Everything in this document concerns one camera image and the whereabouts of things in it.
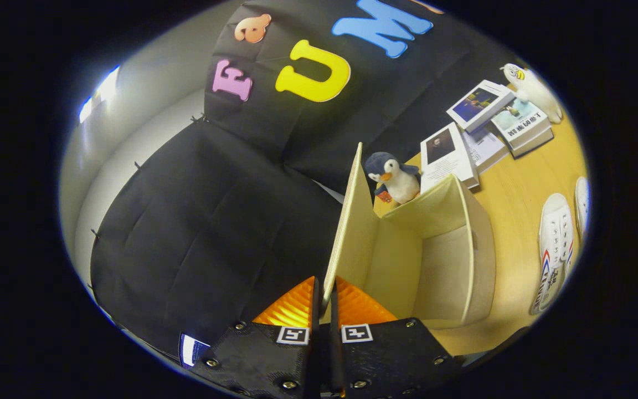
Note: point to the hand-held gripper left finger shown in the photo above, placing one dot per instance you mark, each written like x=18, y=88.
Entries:
x=313, y=366

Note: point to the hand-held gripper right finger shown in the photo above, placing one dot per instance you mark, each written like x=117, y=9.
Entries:
x=335, y=366

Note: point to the beige fabric storage box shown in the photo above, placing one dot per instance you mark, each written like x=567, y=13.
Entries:
x=435, y=260

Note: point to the white canvas shoe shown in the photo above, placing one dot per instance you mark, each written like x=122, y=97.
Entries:
x=554, y=238
x=582, y=205

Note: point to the blue white object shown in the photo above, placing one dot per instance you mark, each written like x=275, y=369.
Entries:
x=190, y=349

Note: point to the black backdrop cloth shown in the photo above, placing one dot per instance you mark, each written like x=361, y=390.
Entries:
x=214, y=233

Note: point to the penguin plush toy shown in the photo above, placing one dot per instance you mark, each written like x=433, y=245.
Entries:
x=402, y=183

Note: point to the white book with portrait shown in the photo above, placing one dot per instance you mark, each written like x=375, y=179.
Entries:
x=446, y=166

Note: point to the white book with text cover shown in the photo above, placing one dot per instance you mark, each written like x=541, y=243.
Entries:
x=485, y=149

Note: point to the book with blue cover picture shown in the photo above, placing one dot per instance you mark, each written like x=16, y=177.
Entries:
x=477, y=105

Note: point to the dark grey book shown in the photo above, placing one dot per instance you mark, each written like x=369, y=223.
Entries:
x=535, y=146

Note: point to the thick book with sky cover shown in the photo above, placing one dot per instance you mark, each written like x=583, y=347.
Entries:
x=521, y=124

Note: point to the white duck plush toy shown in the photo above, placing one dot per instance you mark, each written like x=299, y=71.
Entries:
x=538, y=94

